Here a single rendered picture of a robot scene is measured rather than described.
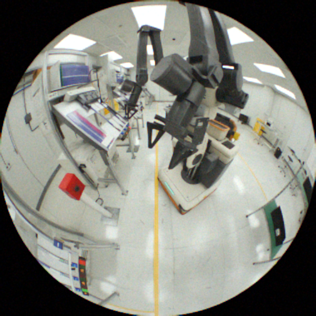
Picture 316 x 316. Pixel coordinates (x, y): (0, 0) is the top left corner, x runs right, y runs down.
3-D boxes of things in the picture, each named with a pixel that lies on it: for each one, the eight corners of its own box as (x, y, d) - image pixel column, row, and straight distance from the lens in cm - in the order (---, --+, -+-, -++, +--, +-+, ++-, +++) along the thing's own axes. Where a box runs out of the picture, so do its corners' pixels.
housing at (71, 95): (91, 97, 155) (96, 89, 150) (66, 106, 120) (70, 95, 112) (88, 94, 159) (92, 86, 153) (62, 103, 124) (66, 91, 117)
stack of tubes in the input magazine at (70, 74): (91, 82, 153) (89, 64, 159) (62, 86, 116) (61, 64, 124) (84, 84, 161) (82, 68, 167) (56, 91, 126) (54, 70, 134)
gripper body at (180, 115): (180, 136, 17) (199, 101, 18) (152, 120, 24) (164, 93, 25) (194, 142, 23) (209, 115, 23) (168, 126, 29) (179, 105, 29)
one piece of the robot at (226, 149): (190, 160, 151) (204, 106, 115) (215, 185, 137) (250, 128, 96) (173, 168, 133) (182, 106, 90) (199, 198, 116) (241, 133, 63)
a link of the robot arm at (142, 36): (152, 24, 75) (144, 31, 83) (142, 23, 73) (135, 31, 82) (149, 83, 59) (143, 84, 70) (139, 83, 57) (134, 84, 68)
